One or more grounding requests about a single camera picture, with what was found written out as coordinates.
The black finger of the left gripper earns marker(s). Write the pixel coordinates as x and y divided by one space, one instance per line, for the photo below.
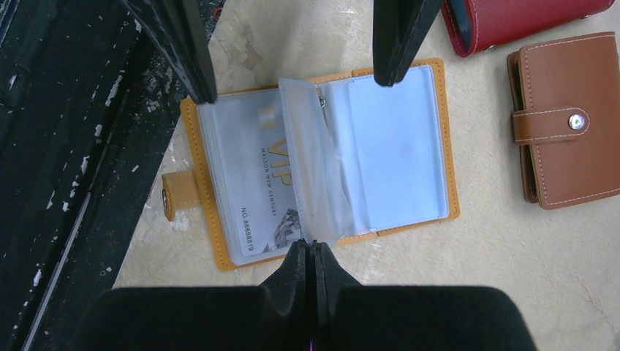
177 31
399 28

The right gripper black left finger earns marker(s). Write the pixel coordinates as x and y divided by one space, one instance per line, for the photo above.
269 316

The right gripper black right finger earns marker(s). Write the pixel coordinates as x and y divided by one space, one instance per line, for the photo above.
353 316

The white VIP credit card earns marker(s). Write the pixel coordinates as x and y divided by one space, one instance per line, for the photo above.
257 178

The light blue credit card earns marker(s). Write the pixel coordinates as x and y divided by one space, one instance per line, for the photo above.
390 144

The orange card holder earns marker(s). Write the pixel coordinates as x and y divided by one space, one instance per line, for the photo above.
318 178

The dark red card holder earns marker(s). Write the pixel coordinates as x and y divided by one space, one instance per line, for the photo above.
478 25

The brown leather card holder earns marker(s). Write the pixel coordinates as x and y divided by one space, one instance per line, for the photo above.
566 119

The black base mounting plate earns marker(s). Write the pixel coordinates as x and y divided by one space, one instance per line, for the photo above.
88 109

